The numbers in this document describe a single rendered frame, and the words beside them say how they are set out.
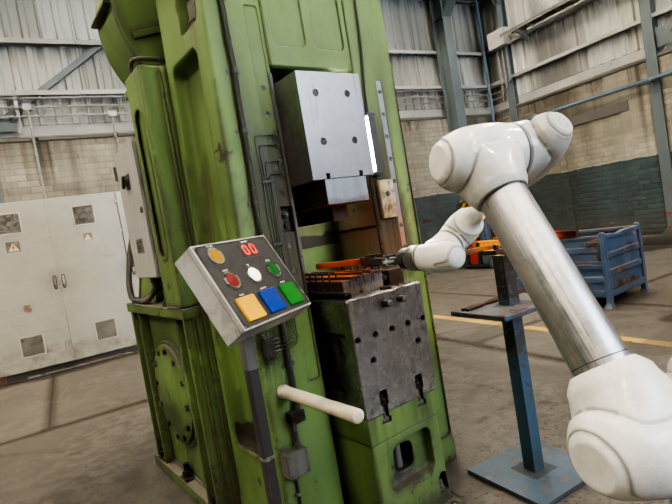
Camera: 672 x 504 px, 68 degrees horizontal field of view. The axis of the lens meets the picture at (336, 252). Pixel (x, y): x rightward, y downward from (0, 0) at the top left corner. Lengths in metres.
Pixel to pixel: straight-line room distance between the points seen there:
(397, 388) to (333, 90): 1.16
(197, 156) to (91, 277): 4.85
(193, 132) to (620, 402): 1.82
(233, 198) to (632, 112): 8.49
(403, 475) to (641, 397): 1.38
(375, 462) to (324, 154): 1.15
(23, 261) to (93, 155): 1.78
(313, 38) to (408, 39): 8.55
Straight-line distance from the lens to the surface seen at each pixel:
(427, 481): 2.21
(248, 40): 2.02
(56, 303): 6.90
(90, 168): 7.68
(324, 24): 2.26
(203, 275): 1.38
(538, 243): 1.00
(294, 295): 1.54
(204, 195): 2.17
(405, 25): 10.78
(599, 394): 0.93
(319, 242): 2.38
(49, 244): 6.90
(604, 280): 5.29
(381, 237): 2.18
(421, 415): 2.11
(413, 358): 2.03
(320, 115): 1.90
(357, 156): 1.96
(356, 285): 1.89
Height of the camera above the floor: 1.19
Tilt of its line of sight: 3 degrees down
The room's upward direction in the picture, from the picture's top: 10 degrees counter-clockwise
